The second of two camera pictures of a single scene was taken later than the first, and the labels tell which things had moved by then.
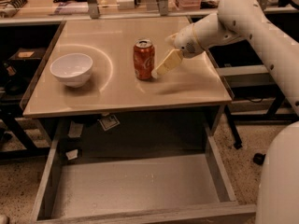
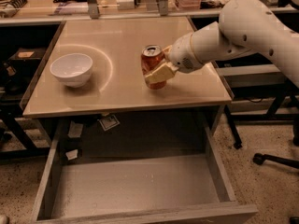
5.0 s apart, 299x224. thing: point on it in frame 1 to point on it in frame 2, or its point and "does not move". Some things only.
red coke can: [144, 59] to [151, 57]
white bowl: [74, 69] does not move
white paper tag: [108, 122] does not move
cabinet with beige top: [111, 85] does not move
